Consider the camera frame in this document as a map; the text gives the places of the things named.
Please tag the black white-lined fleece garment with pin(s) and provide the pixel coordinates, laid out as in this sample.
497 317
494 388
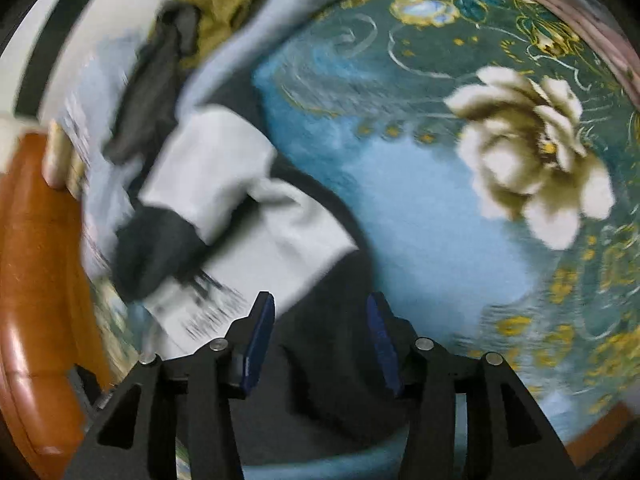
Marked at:
225 160

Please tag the dark grey garment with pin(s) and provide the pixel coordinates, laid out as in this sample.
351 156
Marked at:
155 80

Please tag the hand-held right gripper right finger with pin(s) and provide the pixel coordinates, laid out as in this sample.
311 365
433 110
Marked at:
382 345

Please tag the pink patterned cloth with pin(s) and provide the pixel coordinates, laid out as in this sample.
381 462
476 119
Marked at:
590 20

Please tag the olive green knit sweater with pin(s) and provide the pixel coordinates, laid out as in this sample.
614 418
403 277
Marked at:
225 5

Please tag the white wardrobe with black stripe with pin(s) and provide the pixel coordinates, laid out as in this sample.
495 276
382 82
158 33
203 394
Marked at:
65 35

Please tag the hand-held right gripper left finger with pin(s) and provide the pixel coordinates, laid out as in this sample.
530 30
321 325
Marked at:
257 345

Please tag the orange wooden bed rail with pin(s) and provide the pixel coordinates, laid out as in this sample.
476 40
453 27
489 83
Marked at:
600 435

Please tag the light blue daisy-print duvet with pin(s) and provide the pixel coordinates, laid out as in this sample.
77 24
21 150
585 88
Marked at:
235 65

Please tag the orange wooden headboard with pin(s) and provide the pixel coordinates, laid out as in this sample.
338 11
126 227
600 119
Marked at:
40 285

